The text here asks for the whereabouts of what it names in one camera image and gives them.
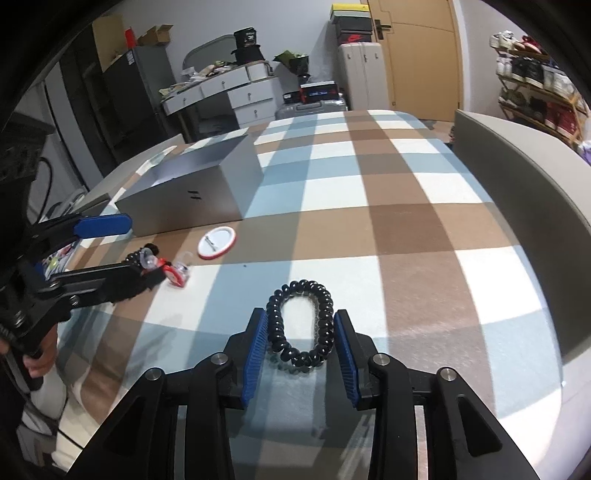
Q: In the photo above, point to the grey cardboard box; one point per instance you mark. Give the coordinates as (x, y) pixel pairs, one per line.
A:
(184, 198)

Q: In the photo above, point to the grey bed headboard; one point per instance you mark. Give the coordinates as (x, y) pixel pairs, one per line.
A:
(521, 207)

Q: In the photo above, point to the grey arched mirror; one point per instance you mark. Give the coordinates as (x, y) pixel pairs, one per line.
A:
(203, 50)

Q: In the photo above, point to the plaid blanket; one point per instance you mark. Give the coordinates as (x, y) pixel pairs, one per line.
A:
(392, 230)

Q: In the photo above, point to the black and red box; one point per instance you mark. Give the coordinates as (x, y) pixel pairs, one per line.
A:
(318, 92)

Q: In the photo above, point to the white round badge red rim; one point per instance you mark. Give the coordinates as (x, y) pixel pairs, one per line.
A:
(216, 242)

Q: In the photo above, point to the tray of small colourful trinkets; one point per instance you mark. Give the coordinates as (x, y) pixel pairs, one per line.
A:
(62, 256)

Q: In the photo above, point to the black round hat box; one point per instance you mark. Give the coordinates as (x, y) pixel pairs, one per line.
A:
(247, 46)

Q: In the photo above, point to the silver suitcase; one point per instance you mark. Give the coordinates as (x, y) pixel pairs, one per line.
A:
(309, 110)

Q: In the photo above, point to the stack of shoe boxes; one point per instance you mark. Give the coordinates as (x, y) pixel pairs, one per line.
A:
(351, 23)

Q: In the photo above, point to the wooden door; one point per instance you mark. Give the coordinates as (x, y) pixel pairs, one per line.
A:
(425, 60)

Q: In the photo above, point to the white desk with drawers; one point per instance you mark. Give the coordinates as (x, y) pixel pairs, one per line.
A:
(244, 92)

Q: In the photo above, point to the open cardboard box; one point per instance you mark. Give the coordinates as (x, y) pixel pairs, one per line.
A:
(157, 34)

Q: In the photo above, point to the dark grey fridge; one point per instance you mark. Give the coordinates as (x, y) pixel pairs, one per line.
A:
(138, 92)

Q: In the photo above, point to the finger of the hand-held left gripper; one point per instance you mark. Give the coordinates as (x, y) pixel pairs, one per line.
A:
(106, 282)
(104, 226)

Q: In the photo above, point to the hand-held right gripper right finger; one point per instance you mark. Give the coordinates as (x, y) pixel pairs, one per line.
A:
(346, 360)

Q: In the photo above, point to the shoe rack with shoes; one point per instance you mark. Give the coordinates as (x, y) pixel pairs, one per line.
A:
(540, 78)

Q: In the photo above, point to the grey box lid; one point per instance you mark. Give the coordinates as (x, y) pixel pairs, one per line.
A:
(94, 203)

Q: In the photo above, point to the green bag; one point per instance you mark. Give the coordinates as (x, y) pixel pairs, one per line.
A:
(291, 62)

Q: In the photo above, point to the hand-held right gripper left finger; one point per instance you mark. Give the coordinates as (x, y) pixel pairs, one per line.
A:
(256, 355)

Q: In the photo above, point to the white suitcase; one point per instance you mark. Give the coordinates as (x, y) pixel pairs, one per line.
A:
(362, 76)

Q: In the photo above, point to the person's left hand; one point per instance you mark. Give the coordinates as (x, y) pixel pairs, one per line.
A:
(41, 360)

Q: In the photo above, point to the red and clear plastic accessory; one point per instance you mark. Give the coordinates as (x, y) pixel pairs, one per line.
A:
(173, 273)

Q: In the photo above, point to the flat cardboard sheet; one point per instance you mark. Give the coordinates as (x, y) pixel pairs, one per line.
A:
(108, 39)

